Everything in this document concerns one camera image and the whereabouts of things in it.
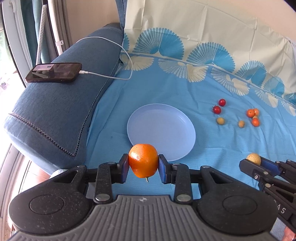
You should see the orange kumquat front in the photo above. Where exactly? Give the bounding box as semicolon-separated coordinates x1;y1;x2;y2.
128;144;159;182

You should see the orange tangerine cluster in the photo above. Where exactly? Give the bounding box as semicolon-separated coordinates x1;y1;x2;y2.
253;108;259;116
251;118;260;127
246;109;255;118

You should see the person right hand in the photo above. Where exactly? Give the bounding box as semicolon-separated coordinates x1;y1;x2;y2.
282;226;296;241

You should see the light blue plastic plate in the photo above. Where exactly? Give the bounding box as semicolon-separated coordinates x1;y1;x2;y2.
126;103;196;162

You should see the red cherry tomato lower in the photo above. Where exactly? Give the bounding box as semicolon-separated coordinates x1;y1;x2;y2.
212;105;222;114

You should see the red cherry tomato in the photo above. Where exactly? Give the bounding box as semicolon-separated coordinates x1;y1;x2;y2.
218;99;226;106
212;105;222;114

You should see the blue sofa armrest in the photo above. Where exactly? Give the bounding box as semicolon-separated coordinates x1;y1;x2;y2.
4;23;124;174

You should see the red cherry tomato upper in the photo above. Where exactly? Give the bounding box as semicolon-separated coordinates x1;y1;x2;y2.
218;99;226;106

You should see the black smartphone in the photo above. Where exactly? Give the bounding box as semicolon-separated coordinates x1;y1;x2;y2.
25;63;82;83

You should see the blue cream patterned sheet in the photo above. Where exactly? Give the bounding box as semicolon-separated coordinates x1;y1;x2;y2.
85;1;295;187

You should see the light printed cloth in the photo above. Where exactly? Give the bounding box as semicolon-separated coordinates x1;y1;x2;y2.
287;37;296;57

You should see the perforated metal strip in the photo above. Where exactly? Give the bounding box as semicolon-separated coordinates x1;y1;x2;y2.
36;1;48;65

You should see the green curtain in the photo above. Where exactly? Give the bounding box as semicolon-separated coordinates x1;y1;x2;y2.
21;0;43;65

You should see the white charging cable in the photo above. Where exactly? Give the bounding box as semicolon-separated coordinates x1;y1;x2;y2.
75;36;134;81

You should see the white window frame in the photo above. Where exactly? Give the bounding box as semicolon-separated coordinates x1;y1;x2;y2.
1;1;32;86

